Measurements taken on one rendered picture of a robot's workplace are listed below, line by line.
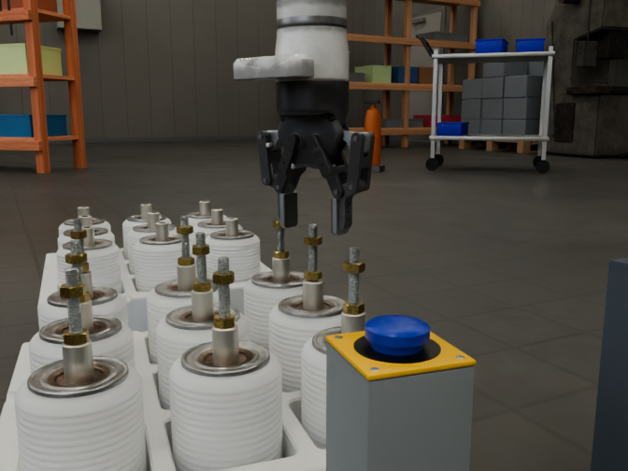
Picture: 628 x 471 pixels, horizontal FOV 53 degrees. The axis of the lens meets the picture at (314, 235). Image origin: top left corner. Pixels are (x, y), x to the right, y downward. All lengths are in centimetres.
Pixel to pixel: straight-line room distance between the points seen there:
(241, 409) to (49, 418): 14
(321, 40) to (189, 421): 36
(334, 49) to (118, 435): 39
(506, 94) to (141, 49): 612
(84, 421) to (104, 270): 55
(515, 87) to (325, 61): 770
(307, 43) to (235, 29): 1130
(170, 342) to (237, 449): 15
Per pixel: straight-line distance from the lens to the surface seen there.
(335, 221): 64
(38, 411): 52
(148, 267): 105
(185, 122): 1153
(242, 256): 106
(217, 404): 52
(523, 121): 818
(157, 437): 59
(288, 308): 68
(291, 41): 63
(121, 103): 1129
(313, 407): 58
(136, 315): 103
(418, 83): 945
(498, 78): 852
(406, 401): 38
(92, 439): 52
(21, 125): 564
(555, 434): 102
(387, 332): 38
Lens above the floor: 46
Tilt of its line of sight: 11 degrees down
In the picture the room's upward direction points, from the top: straight up
